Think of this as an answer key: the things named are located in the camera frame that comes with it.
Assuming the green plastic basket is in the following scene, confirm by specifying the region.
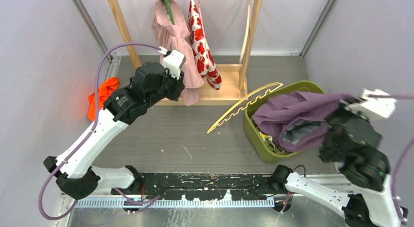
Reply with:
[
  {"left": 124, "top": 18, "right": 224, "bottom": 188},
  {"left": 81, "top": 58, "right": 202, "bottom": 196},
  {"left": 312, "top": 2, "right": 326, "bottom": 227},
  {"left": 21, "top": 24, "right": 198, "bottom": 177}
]
[{"left": 243, "top": 81, "right": 325, "bottom": 163}]

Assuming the orange cloth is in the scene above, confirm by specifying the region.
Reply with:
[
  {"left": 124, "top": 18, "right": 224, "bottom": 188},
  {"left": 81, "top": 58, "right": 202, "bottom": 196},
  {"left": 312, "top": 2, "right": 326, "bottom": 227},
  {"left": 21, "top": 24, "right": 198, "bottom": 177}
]
[{"left": 87, "top": 77, "right": 120, "bottom": 122}]

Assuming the purple skirt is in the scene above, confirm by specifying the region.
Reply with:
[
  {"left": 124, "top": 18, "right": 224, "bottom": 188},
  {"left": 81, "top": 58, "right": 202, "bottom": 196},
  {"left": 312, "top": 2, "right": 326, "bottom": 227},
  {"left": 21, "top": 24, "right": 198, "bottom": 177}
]
[{"left": 253, "top": 91, "right": 355, "bottom": 152}]

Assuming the wooden clothes rack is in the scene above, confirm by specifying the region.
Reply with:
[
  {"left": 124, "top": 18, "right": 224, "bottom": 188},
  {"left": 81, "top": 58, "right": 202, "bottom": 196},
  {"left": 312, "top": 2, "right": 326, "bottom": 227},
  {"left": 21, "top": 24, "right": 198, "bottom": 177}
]
[{"left": 107, "top": 0, "right": 262, "bottom": 106}]

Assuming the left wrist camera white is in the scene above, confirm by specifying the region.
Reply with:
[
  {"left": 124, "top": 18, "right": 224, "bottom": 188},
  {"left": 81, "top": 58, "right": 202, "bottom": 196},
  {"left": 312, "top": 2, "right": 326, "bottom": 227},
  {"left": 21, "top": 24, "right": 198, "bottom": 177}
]
[{"left": 160, "top": 47, "right": 186, "bottom": 79}]

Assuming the pink dress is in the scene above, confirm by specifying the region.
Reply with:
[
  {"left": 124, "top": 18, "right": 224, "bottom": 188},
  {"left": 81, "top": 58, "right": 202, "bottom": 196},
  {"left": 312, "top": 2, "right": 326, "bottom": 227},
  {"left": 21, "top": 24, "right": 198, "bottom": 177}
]
[{"left": 151, "top": 0, "right": 205, "bottom": 106}]

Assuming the yellow hanger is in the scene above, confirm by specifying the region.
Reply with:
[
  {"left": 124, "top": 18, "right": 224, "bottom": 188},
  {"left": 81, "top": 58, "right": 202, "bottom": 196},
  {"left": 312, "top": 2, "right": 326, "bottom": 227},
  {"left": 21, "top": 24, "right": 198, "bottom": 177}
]
[{"left": 206, "top": 82, "right": 284, "bottom": 134}]

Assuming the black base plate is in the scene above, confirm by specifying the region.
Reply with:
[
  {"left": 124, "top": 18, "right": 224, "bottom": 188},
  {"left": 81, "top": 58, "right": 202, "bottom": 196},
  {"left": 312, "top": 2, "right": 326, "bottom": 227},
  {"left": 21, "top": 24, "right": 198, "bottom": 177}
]
[{"left": 110, "top": 172, "right": 294, "bottom": 211}]

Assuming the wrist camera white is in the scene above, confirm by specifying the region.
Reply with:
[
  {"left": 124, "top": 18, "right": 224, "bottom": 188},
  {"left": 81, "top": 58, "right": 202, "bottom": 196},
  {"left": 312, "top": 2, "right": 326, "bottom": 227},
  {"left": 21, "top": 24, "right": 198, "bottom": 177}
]
[
  {"left": 345, "top": 88, "right": 397, "bottom": 121},
  {"left": 160, "top": 47, "right": 186, "bottom": 79}
]

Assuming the red floral garment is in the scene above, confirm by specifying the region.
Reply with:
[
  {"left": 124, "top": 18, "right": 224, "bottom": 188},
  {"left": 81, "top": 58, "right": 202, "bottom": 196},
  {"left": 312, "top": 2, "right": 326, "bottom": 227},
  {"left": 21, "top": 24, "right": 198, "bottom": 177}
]
[{"left": 188, "top": 0, "right": 222, "bottom": 90}]

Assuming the lemon print skirt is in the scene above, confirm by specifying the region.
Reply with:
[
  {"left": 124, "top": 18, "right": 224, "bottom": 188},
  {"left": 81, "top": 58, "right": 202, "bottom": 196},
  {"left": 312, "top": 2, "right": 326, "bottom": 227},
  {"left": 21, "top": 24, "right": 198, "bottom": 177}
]
[{"left": 250, "top": 116, "right": 288, "bottom": 155}]

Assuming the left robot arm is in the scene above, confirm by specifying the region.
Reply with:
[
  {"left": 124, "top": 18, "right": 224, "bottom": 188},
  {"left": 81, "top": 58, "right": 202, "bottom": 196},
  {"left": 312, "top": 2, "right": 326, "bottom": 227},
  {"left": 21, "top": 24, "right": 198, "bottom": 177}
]
[{"left": 43, "top": 61, "right": 185, "bottom": 200}]

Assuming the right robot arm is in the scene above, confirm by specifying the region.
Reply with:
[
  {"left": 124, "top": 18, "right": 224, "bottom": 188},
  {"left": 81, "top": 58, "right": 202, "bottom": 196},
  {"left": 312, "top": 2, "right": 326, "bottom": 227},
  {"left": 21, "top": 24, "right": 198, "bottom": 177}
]
[{"left": 269, "top": 101, "right": 408, "bottom": 227}]

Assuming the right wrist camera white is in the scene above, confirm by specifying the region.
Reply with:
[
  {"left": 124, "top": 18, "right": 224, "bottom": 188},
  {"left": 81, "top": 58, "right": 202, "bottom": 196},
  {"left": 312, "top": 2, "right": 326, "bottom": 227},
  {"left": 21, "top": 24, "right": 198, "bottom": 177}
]
[{"left": 345, "top": 88, "right": 397, "bottom": 121}]

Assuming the beige wooden hanger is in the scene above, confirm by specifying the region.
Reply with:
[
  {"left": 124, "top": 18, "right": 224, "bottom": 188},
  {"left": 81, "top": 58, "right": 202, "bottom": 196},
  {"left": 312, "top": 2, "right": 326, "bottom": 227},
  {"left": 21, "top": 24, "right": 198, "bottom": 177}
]
[{"left": 239, "top": 0, "right": 251, "bottom": 64}]

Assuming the green hanger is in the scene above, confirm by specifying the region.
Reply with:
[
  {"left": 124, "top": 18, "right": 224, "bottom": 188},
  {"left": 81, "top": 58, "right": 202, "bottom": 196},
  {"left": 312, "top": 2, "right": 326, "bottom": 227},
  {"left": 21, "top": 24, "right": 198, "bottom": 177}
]
[{"left": 163, "top": 0, "right": 175, "bottom": 25}]

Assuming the pink hanger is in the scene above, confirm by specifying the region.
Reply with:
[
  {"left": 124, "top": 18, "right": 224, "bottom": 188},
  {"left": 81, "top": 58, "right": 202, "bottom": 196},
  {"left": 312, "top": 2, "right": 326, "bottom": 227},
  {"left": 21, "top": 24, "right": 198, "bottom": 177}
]
[{"left": 195, "top": 0, "right": 204, "bottom": 30}]

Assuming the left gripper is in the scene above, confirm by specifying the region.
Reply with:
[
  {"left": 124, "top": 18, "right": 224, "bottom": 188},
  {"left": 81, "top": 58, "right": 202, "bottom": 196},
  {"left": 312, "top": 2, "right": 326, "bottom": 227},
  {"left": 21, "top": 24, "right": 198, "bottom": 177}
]
[{"left": 145, "top": 66, "right": 185, "bottom": 108}]

